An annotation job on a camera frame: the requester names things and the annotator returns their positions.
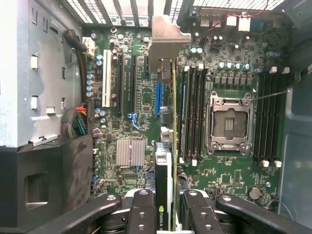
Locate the black open PC case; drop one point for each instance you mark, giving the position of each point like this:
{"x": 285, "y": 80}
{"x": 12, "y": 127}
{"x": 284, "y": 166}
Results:
{"x": 299, "y": 146}

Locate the white expansion slot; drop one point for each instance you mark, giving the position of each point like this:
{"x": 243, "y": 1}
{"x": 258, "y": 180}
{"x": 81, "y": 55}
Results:
{"x": 106, "y": 78}

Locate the metal CPU socket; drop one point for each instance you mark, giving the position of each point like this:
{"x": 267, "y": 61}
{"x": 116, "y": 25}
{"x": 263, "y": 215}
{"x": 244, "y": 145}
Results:
{"x": 212, "y": 122}

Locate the silver chipset heatsink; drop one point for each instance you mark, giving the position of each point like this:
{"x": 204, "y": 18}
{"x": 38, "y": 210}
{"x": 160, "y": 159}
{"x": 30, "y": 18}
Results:
{"x": 130, "y": 153}

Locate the silver coin battery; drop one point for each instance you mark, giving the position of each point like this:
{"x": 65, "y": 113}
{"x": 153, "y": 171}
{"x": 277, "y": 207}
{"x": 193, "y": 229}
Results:
{"x": 254, "y": 192}

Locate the blue expansion slot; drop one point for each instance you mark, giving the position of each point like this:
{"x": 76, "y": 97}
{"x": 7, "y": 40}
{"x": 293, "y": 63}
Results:
{"x": 159, "y": 100}

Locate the thin metal locking lever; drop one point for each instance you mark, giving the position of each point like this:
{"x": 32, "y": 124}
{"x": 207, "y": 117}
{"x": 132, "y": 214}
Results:
{"x": 268, "y": 94}

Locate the green motherboard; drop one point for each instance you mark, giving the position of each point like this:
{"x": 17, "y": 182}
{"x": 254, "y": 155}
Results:
{"x": 231, "y": 175}

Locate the black plastic shroud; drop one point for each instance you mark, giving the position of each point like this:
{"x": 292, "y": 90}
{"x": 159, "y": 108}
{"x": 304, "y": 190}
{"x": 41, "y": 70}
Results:
{"x": 36, "y": 170}

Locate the long black expansion slot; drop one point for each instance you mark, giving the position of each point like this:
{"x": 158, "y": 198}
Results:
{"x": 134, "y": 85}
{"x": 120, "y": 85}

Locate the grey power supply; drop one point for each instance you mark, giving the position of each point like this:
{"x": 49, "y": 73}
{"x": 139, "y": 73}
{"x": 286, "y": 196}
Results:
{"x": 19, "y": 73}

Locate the white power connector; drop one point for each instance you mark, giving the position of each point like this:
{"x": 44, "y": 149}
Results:
{"x": 88, "y": 47}

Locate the short black expansion slot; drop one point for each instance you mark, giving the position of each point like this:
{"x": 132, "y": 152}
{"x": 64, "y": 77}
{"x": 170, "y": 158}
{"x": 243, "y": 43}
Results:
{"x": 146, "y": 64}

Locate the black RAM slot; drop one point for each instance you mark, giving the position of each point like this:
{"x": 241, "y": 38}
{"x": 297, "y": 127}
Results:
{"x": 275, "y": 117}
{"x": 203, "y": 114}
{"x": 268, "y": 117}
{"x": 193, "y": 114}
{"x": 282, "y": 117}
{"x": 260, "y": 117}
{"x": 199, "y": 114}

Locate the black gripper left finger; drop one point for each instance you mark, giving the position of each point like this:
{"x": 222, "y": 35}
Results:
{"x": 142, "y": 214}

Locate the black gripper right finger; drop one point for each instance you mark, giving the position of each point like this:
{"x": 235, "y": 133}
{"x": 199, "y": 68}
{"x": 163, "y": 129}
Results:
{"x": 197, "y": 214}

